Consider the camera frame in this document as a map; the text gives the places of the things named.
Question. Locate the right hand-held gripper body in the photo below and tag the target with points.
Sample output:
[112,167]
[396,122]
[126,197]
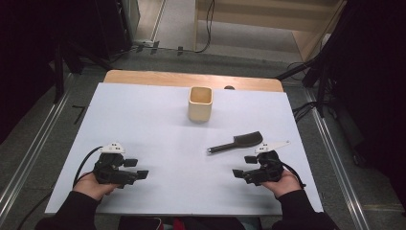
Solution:
[266,169]

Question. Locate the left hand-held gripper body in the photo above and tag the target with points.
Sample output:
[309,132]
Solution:
[107,171]

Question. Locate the black brush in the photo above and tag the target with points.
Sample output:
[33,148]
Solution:
[245,140]

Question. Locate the beige square cup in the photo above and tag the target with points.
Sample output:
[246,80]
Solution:
[199,111]

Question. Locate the person's left hand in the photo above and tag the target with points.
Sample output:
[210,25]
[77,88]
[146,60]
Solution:
[91,188]

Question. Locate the person's right hand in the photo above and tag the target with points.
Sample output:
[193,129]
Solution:
[284,187]

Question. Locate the black metal stand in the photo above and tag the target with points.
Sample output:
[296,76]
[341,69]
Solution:
[320,86]
[59,73]

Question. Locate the dark curtain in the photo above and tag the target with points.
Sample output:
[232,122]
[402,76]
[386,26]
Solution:
[22,64]
[376,96]

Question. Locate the light wooden shelf unit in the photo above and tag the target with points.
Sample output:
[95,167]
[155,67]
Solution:
[306,38]

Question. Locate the metal floor rail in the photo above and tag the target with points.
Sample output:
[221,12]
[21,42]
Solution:
[35,143]
[335,159]

